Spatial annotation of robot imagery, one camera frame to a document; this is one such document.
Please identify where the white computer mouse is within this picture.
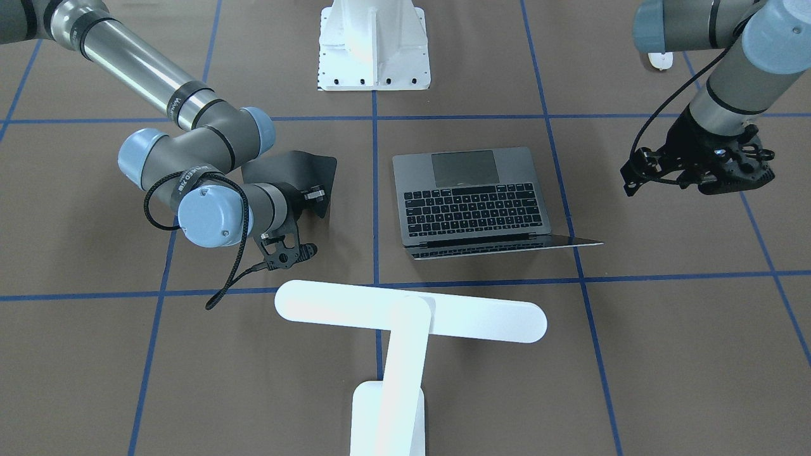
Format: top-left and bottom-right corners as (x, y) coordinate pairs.
(647, 52), (673, 70)

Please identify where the white desk lamp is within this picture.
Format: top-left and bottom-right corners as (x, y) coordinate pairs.
(274, 280), (547, 455)

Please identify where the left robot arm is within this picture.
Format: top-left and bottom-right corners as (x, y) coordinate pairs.
(620, 1), (810, 196)

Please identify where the black mouse pad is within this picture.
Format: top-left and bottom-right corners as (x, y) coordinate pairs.
(241, 150), (337, 219)

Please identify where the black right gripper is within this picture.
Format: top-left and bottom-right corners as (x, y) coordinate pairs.
(253, 184), (327, 271)

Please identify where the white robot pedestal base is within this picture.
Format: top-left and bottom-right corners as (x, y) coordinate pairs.
(317, 1), (431, 91)

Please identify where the grey laptop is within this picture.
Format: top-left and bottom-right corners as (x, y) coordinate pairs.
(393, 147), (599, 260)

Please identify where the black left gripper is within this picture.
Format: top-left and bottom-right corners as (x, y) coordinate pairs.
(620, 113), (776, 196)

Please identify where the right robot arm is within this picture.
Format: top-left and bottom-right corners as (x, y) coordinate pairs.
(2, 1), (336, 270)

